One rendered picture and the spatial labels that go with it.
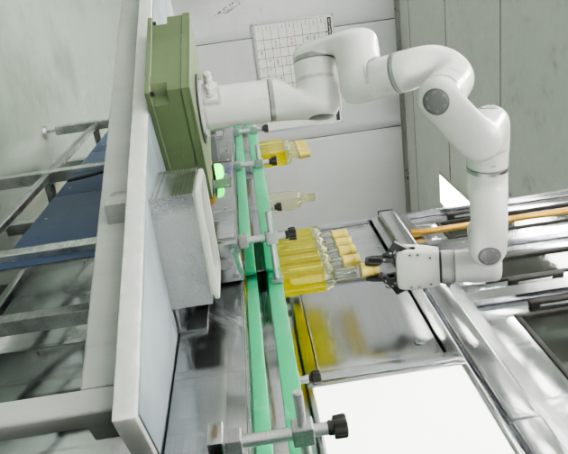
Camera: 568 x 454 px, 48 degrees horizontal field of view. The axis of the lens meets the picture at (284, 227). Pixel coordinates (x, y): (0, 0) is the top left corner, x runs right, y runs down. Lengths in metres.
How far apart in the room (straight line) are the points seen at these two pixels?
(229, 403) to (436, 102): 0.67
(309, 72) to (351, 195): 6.36
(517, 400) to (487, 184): 0.43
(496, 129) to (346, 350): 0.57
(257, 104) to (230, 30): 5.86
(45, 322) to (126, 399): 0.79
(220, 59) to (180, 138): 5.94
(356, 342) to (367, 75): 0.59
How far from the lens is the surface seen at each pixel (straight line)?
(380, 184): 7.80
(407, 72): 1.35
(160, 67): 1.38
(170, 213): 1.15
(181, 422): 1.03
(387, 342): 1.48
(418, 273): 1.50
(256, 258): 1.51
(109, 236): 1.15
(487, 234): 1.39
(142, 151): 1.23
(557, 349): 1.56
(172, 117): 1.34
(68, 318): 1.64
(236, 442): 0.81
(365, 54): 1.40
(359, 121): 7.55
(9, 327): 1.69
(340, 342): 1.49
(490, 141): 1.29
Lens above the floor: 0.95
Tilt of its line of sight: 2 degrees up
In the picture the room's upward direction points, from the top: 82 degrees clockwise
